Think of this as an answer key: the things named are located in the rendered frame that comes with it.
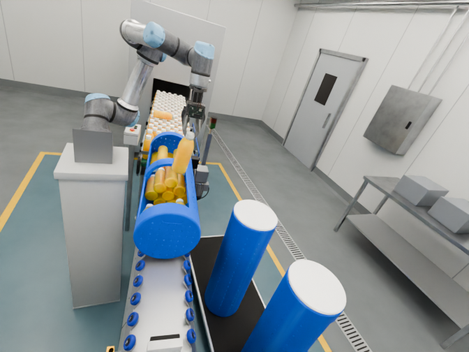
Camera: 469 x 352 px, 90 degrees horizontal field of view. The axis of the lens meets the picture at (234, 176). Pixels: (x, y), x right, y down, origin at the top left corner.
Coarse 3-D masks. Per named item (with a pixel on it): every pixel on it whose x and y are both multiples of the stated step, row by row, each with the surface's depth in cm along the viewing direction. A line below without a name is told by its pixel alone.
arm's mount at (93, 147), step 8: (80, 136) 115; (88, 136) 117; (96, 136) 118; (104, 136) 119; (112, 136) 123; (80, 144) 117; (88, 144) 119; (96, 144) 120; (104, 144) 121; (112, 144) 126; (80, 152) 119; (88, 152) 121; (96, 152) 122; (104, 152) 124; (112, 152) 130; (80, 160) 122; (88, 160) 123; (96, 160) 124; (104, 160) 126
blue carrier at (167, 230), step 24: (168, 144) 171; (192, 168) 146; (144, 192) 131; (192, 192) 119; (144, 216) 97; (168, 216) 96; (192, 216) 102; (144, 240) 101; (168, 240) 104; (192, 240) 107
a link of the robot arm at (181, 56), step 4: (180, 40) 88; (180, 44) 88; (184, 44) 89; (188, 44) 92; (180, 48) 88; (184, 48) 89; (188, 48) 90; (180, 52) 89; (184, 52) 90; (188, 52) 89; (176, 56) 90; (180, 56) 90; (184, 56) 91; (180, 60) 92; (184, 60) 92; (184, 64) 96; (188, 64) 92
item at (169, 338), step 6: (156, 336) 71; (162, 336) 72; (168, 336) 72; (174, 336) 73; (150, 342) 69; (156, 342) 69; (162, 342) 70; (168, 342) 70; (174, 342) 71; (180, 342) 71; (150, 348) 68; (156, 348) 68; (162, 348) 69; (168, 348) 69; (174, 348) 70; (180, 348) 71
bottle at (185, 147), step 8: (184, 136) 103; (184, 144) 102; (192, 144) 104; (176, 152) 106; (184, 152) 104; (192, 152) 106; (176, 160) 106; (184, 160) 106; (176, 168) 107; (184, 168) 108
